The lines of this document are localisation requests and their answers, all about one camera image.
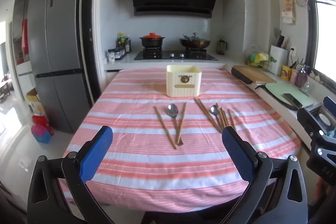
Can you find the grey refrigerator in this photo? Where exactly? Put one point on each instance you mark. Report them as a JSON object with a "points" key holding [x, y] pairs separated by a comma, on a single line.
{"points": [[60, 56]]}

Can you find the sauce bottle green label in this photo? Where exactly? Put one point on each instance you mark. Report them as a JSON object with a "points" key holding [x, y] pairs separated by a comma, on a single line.
{"points": [[120, 40]]}

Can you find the black pot red lid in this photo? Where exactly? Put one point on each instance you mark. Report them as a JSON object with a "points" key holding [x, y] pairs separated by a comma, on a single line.
{"points": [[151, 40]]}

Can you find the black range hood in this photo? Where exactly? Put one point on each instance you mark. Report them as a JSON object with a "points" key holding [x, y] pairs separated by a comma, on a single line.
{"points": [[173, 1]]}

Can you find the wooden chopstick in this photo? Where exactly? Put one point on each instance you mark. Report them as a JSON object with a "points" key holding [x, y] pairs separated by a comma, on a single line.
{"points": [[223, 116], [205, 114], [181, 124], [210, 114], [220, 113], [165, 128]]}

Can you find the dark sauce bottle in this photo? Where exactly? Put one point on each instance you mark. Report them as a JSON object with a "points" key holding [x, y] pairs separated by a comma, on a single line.
{"points": [[127, 45]]}

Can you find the pink and blue toy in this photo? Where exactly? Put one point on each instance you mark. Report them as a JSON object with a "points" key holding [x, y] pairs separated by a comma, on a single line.
{"points": [[42, 129]]}

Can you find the window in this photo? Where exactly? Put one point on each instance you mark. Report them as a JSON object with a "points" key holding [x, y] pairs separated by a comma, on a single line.
{"points": [[311, 29]]}

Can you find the hanging wall calendar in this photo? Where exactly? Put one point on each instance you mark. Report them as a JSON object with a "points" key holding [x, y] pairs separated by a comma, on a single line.
{"points": [[288, 7]]}

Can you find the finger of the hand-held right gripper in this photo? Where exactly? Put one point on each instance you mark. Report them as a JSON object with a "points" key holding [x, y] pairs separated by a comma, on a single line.
{"points": [[330, 103], [305, 119]]}

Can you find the wooden cutting board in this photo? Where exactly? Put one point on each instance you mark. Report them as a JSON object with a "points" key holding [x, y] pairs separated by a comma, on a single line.
{"points": [[253, 73]]}

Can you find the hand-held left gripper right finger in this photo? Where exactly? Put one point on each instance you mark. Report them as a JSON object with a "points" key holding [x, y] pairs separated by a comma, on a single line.
{"points": [[237, 155]]}

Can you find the pale green cutting board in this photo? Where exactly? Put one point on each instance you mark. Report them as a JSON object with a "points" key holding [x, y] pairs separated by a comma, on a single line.
{"points": [[278, 90]]}

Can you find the garlic bulbs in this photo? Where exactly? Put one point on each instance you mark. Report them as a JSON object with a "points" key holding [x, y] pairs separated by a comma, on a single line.
{"points": [[315, 76]]}

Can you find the open shelf cabinet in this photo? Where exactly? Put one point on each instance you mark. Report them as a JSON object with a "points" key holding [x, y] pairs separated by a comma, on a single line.
{"points": [[22, 43]]}

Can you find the pink cup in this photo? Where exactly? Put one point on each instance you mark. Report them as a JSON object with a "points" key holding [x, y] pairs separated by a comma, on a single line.
{"points": [[293, 75]]}

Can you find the black door frame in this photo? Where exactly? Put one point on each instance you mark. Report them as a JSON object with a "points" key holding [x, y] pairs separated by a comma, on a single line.
{"points": [[92, 29]]}

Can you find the group of spice jars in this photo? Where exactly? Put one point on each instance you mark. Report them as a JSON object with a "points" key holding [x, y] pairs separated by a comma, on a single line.
{"points": [[119, 53]]}

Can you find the black smartphone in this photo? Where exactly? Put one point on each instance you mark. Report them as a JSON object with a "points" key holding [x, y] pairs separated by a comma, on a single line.
{"points": [[294, 100]]}

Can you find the cardboard box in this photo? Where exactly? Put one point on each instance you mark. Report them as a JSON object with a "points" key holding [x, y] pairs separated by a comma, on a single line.
{"points": [[35, 102]]}

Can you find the white printed cup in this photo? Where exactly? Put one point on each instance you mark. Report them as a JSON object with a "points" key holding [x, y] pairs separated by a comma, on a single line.
{"points": [[111, 57]]}

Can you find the pink striped tablecloth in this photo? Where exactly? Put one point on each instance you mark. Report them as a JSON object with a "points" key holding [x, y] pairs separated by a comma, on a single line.
{"points": [[147, 169]]}

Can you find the black gas stove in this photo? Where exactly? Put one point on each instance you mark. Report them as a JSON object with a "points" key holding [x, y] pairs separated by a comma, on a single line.
{"points": [[176, 55]]}

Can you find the yellow packet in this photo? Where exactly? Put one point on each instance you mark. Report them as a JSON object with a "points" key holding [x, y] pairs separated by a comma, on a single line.
{"points": [[286, 72]]}

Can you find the dark french press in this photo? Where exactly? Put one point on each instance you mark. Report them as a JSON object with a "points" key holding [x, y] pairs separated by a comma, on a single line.
{"points": [[221, 47]]}

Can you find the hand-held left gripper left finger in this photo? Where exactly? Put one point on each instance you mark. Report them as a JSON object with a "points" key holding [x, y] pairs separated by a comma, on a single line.
{"points": [[95, 153]]}

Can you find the wok with glass lid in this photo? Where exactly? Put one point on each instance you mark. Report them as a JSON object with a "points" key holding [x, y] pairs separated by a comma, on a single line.
{"points": [[194, 43]]}

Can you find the white knife block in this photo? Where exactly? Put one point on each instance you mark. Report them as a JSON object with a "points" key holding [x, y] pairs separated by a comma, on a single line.
{"points": [[278, 58]]}

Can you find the dark purple cup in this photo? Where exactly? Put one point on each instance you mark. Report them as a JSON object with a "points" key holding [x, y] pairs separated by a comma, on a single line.
{"points": [[301, 78]]}

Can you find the cream plastic utensil holder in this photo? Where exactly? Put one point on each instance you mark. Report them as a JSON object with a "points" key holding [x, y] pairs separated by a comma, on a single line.
{"points": [[183, 87]]}

